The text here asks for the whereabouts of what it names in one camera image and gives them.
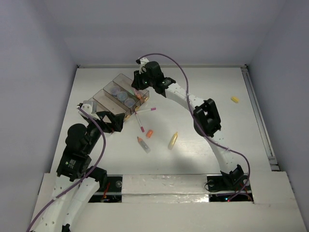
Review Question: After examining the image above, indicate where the aluminium rail right edge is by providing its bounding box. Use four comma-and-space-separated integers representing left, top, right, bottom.
240, 65, 281, 172

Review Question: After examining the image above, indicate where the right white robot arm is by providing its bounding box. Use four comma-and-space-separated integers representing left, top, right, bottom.
131, 58, 244, 190

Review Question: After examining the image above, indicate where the clear tape roll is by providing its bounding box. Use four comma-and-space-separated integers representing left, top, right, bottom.
110, 86, 121, 96

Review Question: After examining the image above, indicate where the small orange eraser cap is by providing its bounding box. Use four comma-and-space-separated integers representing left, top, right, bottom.
146, 130, 154, 138

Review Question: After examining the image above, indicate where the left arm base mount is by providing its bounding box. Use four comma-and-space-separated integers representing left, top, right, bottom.
89, 175, 123, 203

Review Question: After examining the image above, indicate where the grey orange-tipped marker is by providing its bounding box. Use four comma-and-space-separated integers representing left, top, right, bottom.
137, 137, 151, 153

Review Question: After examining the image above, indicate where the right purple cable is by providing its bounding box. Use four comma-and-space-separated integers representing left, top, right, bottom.
139, 53, 251, 203

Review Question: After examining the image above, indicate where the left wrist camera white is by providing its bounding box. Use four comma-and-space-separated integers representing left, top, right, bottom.
76, 100, 97, 116

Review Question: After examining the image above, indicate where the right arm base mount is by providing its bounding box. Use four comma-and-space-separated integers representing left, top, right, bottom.
204, 165, 253, 202

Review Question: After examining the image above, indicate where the silver taped front board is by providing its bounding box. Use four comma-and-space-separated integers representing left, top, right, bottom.
121, 174, 209, 203

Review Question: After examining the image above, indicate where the purple cable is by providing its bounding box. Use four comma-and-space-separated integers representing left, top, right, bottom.
25, 108, 107, 232
139, 53, 251, 203

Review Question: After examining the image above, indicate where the clear brown compartment organizer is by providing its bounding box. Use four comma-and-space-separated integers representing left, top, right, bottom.
92, 73, 149, 121

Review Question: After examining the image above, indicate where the yellow eraser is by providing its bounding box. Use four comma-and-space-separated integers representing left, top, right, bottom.
231, 96, 239, 103

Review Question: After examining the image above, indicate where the yellow highlighter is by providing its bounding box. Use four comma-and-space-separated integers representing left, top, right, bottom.
168, 132, 178, 150

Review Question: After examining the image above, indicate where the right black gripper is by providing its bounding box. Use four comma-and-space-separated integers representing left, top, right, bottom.
131, 68, 155, 90

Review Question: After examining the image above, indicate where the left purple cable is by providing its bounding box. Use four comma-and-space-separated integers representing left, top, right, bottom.
25, 108, 107, 232

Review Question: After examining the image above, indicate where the white pink-capped pen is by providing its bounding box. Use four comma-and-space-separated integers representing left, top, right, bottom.
135, 107, 156, 114

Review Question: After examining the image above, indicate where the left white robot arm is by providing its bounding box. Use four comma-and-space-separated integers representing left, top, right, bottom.
28, 109, 125, 232

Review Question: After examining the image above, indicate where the white red-capped pen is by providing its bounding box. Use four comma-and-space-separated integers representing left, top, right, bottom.
135, 114, 144, 132

